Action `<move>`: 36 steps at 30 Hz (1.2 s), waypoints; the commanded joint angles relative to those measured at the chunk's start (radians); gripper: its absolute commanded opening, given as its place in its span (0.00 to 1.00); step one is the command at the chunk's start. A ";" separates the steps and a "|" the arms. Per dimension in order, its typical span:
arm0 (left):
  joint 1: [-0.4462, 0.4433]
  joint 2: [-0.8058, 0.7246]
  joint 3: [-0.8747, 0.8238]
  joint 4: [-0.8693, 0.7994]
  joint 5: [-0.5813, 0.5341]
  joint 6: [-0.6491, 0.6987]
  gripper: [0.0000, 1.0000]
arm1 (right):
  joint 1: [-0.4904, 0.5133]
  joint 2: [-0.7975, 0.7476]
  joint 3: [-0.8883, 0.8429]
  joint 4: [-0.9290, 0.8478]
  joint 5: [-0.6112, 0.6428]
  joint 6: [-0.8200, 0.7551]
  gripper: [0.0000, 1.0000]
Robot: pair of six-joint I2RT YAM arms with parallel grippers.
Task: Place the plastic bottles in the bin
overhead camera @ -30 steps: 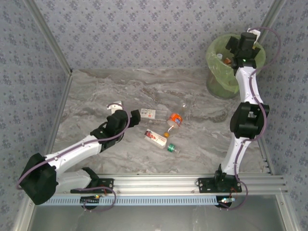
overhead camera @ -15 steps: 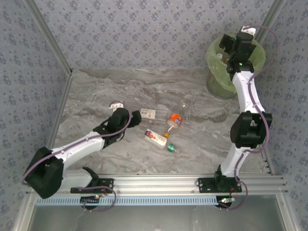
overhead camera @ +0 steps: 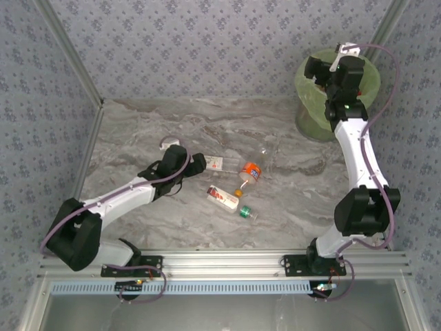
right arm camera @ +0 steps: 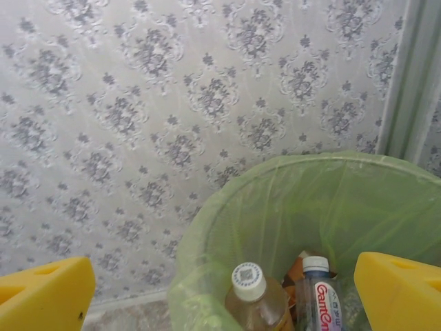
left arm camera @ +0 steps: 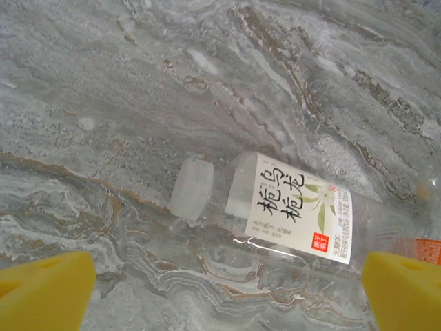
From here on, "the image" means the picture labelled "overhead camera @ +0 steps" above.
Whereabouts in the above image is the aluminium side rail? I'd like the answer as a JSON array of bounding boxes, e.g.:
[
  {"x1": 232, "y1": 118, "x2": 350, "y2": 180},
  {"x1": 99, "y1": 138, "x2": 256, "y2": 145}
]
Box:
[{"x1": 17, "y1": 99, "x2": 106, "y2": 331}]

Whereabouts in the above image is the light blue slotted cable duct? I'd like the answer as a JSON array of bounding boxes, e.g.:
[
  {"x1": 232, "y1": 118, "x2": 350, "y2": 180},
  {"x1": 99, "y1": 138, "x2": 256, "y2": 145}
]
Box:
[{"x1": 50, "y1": 281, "x2": 313, "y2": 296}]

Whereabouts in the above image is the orange label plastic bottle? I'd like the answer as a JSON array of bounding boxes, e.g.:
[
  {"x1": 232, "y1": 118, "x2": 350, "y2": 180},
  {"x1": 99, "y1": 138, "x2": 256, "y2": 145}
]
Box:
[{"x1": 233, "y1": 146, "x2": 275, "y2": 198}]

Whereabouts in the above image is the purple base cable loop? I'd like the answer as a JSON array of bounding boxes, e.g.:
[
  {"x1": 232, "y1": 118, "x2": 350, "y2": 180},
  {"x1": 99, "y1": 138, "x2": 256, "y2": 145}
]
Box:
[
  {"x1": 119, "y1": 264, "x2": 169, "y2": 305},
  {"x1": 314, "y1": 258, "x2": 356, "y2": 303}
]

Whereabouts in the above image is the aluminium frame rail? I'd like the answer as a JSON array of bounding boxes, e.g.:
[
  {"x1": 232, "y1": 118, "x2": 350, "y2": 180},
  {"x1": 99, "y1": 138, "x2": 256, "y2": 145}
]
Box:
[{"x1": 36, "y1": 250, "x2": 413, "y2": 281}]

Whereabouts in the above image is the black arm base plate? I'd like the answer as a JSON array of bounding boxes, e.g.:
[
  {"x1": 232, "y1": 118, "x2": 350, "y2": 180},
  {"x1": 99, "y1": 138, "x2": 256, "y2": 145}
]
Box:
[
  {"x1": 100, "y1": 254, "x2": 163, "y2": 277},
  {"x1": 283, "y1": 254, "x2": 347, "y2": 277}
]

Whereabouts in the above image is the aluminium frame post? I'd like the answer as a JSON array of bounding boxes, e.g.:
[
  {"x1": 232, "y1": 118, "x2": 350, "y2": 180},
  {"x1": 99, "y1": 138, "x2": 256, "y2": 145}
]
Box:
[
  {"x1": 365, "y1": 0, "x2": 413, "y2": 65},
  {"x1": 32, "y1": 0, "x2": 106, "y2": 108}
]

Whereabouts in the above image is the grey metal mesh bin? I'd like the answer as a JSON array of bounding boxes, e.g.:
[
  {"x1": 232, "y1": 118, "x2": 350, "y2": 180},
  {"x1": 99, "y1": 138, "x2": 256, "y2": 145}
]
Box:
[{"x1": 295, "y1": 103, "x2": 340, "y2": 143}]

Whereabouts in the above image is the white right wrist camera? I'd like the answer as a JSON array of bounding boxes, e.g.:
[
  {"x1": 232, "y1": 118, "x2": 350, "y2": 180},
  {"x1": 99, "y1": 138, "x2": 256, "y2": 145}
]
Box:
[{"x1": 329, "y1": 41, "x2": 362, "y2": 72}]

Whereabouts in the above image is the red and white carton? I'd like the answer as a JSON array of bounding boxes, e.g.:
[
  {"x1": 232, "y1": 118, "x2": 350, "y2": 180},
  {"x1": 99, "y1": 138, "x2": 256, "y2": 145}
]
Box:
[{"x1": 205, "y1": 184, "x2": 259, "y2": 222}]

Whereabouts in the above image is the green-lined trash bin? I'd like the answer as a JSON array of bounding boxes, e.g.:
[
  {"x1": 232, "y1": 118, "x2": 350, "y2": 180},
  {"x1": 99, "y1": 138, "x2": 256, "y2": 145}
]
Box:
[{"x1": 293, "y1": 48, "x2": 382, "y2": 134}]

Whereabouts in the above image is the small black controller board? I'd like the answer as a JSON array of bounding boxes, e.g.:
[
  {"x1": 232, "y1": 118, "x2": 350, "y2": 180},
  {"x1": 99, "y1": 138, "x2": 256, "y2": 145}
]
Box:
[
  {"x1": 114, "y1": 279, "x2": 145, "y2": 300},
  {"x1": 309, "y1": 281, "x2": 337, "y2": 299}
]

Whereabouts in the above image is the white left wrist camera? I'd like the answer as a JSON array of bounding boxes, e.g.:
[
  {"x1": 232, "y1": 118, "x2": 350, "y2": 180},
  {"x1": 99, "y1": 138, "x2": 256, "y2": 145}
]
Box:
[{"x1": 160, "y1": 136, "x2": 182, "y2": 152}]

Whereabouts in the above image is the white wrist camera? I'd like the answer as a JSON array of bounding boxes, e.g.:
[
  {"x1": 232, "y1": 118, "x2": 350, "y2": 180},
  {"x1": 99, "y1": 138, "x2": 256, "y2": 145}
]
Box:
[
  {"x1": 160, "y1": 136, "x2": 182, "y2": 152},
  {"x1": 329, "y1": 41, "x2": 362, "y2": 72}
]

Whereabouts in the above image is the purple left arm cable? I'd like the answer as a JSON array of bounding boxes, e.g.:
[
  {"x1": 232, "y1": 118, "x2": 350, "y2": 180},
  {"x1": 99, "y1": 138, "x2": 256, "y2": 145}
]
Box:
[{"x1": 39, "y1": 136, "x2": 192, "y2": 256}]

